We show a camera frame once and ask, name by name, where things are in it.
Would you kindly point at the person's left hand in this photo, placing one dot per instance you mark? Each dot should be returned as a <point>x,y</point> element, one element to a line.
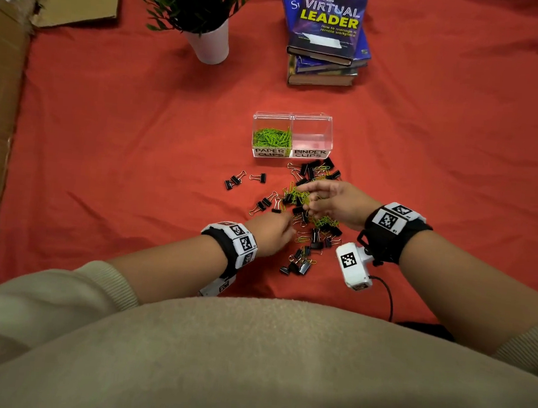
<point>271,232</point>

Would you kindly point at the person's right hand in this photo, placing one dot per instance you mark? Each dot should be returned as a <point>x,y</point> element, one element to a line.
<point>344,203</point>

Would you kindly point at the pile of black binder clips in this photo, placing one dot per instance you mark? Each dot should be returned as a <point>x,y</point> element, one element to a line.
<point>300,266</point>

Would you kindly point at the small black binder clip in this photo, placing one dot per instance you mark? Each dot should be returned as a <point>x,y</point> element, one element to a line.
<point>263,178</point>
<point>236,180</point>
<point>228,185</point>

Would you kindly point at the clear two-compartment plastic box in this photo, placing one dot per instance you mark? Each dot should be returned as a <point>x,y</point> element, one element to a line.
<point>313,132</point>

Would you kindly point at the person's right forearm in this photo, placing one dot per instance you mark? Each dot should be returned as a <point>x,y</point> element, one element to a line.
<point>468,284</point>

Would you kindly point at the person's left forearm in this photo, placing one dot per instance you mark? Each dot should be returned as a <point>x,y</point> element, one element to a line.
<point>174,268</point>

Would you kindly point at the black wristband with marker tiles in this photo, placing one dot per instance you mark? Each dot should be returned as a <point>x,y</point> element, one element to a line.
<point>235,245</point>
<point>388,235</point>

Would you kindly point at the red cloth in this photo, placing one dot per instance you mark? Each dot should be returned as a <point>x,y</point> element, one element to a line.
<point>442,155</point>

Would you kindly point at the brown book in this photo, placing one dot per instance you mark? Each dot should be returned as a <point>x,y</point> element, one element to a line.
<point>322,80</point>

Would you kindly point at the beige sweater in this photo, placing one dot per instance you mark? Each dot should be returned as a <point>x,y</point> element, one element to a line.
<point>258,379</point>

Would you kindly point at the dark purple book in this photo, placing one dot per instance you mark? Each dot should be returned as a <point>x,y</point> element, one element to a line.
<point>329,23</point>

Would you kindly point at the blue book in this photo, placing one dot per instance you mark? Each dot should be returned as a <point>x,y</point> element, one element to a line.
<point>290,6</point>

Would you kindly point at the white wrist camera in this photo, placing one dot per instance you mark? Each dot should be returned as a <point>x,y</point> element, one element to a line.
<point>355,265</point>
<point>217,286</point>

